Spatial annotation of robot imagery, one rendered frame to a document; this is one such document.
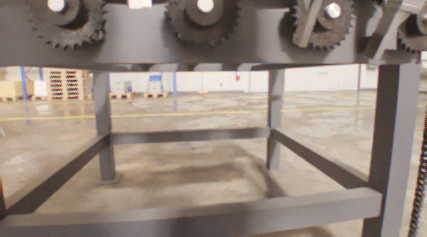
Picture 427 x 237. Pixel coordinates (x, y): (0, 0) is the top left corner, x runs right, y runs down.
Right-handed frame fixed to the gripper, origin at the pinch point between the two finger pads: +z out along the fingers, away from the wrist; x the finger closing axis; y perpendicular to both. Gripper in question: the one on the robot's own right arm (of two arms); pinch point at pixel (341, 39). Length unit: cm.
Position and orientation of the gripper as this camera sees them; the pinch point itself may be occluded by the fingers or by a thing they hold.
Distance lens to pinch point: 40.4
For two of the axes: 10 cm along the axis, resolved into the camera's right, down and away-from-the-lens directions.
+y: 0.7, 5.0, -8.6
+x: 9.9, 1.0, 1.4
